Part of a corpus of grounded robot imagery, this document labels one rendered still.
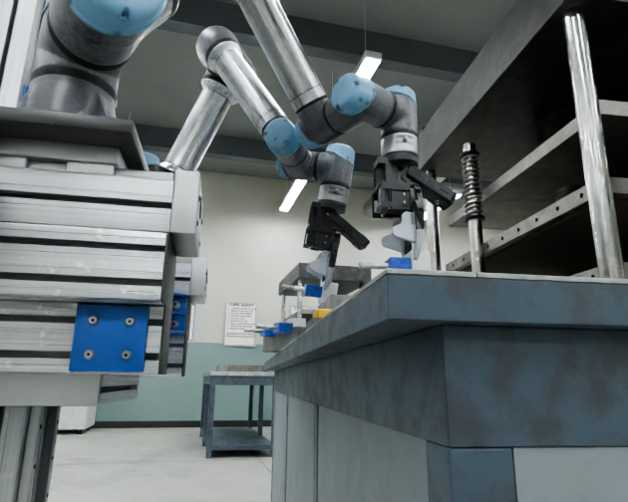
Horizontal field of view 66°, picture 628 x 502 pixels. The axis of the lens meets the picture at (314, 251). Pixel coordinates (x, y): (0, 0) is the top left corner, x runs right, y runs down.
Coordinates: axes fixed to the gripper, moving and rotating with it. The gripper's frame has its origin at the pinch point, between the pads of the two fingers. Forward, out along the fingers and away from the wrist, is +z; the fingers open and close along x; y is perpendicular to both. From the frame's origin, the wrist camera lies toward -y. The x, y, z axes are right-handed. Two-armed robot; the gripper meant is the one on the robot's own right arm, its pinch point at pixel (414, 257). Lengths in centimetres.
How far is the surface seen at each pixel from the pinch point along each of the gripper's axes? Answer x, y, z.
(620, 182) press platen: -28, -72, -32
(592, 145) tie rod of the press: -22, -61, -40
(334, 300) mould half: -10.1, 13.6, 7.3
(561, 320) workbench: 52, 7, 19
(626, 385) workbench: 50, 1, 23
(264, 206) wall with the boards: -739, 7, -280
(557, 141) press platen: -48, -69, -56
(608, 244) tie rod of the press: -22, -61, -12
